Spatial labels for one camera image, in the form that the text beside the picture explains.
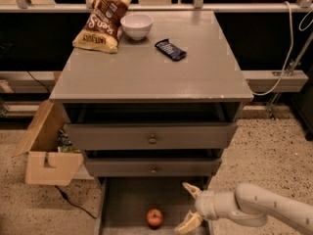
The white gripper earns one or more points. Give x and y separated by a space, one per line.
204 205

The red apple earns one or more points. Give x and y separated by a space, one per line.
154 217

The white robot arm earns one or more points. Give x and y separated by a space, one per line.
249 205

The grey middle drawer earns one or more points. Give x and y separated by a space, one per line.
127 167

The brass middle drawer knob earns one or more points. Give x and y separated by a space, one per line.
153 170

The brass drawer knob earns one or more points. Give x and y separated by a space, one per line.
152 139
153 170

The grey open bottom drawer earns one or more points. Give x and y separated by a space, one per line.
125 202

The brass top drawer knob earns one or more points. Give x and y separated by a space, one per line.
152 139

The grey top drawer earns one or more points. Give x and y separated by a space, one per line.
136 136

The grey wooden drawer cabinet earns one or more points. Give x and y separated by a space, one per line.
140 85

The dark blue candy bar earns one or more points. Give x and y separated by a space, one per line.
170 50

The open cardboard box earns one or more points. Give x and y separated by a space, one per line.
45 165

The white ceramic bowl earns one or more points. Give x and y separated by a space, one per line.
137 26

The brown yellow chip bag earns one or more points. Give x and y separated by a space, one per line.
103 29

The metal railing shelf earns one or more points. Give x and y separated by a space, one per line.
49 6

